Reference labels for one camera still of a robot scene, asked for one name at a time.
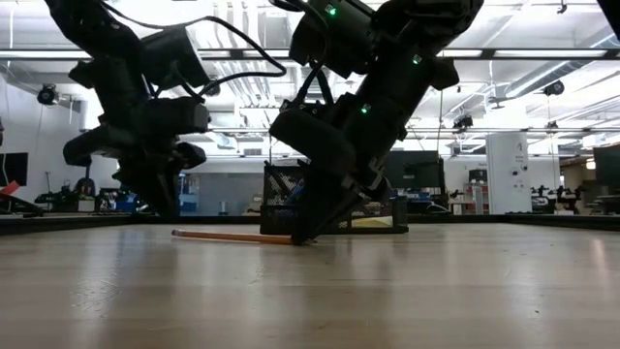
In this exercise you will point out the yellow sticky note pad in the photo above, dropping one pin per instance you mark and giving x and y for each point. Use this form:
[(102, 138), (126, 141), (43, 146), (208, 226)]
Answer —
[(373, 222)]

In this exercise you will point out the white column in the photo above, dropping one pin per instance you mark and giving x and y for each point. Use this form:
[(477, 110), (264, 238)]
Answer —
[(506, 169)]

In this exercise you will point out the black ceiling camera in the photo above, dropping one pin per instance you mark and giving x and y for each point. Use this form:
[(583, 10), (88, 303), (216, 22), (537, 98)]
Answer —
[(47, 94), (553, 87), (463, 122), (213, 89)]

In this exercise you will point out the black monitor on stand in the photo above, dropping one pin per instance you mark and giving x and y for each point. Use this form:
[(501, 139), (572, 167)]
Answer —
[(421, 169)]

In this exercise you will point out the black mesh desk organizer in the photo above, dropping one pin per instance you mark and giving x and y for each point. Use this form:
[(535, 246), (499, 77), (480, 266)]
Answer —
[(276, 220)]

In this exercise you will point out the red flat object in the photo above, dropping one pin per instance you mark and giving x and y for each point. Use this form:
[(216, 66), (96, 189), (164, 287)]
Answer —
[(9, 188)]

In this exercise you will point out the black overhead frame beam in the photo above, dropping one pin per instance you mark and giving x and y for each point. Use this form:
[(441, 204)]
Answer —
[(513, 53)]

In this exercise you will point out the orange pencil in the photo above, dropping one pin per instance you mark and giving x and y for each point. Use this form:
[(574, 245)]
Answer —
[(232, 237)]

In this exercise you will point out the large black monitor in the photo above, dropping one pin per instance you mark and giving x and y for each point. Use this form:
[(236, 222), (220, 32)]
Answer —
[(608, 169)]

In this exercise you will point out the distant black robot arms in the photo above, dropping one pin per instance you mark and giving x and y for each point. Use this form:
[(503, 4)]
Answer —
[(562, 196)]

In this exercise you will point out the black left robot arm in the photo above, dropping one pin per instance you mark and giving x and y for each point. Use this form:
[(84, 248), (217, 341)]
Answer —
[(92, 29)]

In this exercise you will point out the black metal table frame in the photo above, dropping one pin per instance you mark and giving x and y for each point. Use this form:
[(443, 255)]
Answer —
[(72, 222)]

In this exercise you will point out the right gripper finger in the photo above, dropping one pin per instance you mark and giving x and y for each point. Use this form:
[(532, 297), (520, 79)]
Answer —
[(356, 206), (319, 203)]

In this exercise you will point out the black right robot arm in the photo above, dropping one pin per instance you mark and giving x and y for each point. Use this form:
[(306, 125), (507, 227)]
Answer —
[(412, 29)]

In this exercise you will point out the black wall monitor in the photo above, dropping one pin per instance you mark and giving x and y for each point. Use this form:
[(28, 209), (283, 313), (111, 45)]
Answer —
[(13, 169)]

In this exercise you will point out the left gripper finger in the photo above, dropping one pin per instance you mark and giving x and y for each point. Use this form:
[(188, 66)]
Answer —
[(143, 186), (167, 189)]

